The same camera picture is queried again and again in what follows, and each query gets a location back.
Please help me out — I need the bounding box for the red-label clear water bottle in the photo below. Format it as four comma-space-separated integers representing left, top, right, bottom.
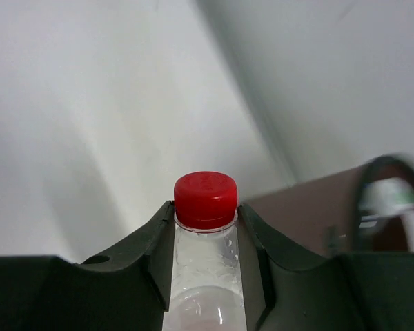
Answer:
163, 171, 246, 330

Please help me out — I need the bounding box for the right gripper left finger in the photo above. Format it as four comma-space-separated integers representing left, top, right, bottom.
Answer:
0, 201, 175, 330

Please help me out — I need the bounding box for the brown plastic waste bin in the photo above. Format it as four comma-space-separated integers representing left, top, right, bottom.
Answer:
247, 155, 414, 255

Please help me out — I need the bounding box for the green-label clear water bottle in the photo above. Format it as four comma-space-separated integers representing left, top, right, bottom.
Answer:
358, 177, 414, 253

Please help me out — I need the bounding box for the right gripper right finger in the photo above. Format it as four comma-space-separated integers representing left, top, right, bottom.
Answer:
237, 205, 414, 330

